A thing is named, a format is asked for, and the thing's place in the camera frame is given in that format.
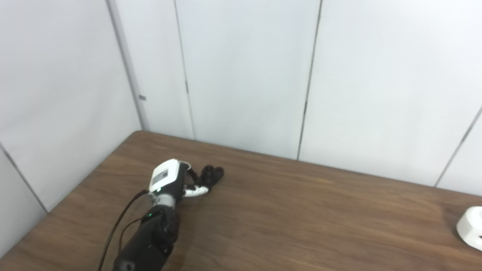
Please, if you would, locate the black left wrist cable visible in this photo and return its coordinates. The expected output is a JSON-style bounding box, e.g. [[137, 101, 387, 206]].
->
[[97, 189, 152, 271]]

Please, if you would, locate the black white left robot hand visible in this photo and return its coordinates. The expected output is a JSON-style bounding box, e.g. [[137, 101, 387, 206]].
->
[[149, 158, 210, 202]]

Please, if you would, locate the round white plastic piece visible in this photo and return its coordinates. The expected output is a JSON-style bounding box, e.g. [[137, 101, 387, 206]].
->
[[456, 206, 482, 251]]

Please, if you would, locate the black plastic holder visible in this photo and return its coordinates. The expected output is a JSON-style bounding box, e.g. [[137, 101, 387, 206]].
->
[[194, 165, 225, 189]]

